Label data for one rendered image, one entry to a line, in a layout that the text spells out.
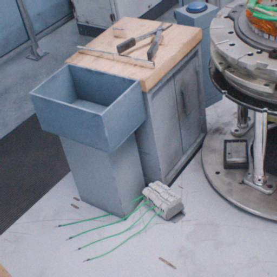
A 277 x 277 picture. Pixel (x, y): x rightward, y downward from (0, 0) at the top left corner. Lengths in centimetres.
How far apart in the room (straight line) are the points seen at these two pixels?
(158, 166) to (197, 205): 11
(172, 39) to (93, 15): 242
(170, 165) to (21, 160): 154
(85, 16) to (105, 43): 244
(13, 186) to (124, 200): 143
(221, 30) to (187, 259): 41
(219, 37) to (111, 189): 34
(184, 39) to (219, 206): 34
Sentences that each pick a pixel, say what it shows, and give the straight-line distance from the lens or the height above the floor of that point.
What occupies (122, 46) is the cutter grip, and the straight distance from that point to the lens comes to 84.
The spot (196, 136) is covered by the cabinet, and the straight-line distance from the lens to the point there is 103.
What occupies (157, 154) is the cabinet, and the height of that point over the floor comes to 89.
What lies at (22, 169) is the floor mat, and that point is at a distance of 236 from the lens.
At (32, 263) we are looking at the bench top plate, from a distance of 92.
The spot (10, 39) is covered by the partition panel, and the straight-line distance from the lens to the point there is 320.
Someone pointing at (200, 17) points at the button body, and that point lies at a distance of 104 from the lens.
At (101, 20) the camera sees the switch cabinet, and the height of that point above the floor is 16.
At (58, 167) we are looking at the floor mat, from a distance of 229.
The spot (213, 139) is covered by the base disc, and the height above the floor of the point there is 80.
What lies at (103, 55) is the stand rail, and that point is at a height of 107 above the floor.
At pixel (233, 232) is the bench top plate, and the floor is 78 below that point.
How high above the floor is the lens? 148
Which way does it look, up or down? 39 degrees down
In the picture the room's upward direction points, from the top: 12 degrees counter-clockwise
